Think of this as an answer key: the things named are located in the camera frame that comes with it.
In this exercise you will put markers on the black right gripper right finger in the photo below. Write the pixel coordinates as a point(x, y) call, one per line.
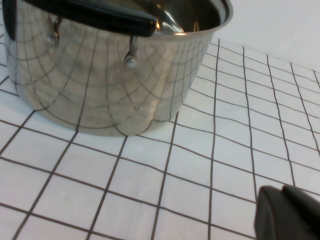
point(308, 220)

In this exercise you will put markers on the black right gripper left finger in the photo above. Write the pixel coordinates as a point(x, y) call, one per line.
point(270, 220)

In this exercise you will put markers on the white black-grid tablecloth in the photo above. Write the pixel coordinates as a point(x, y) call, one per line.
point(150, 187)

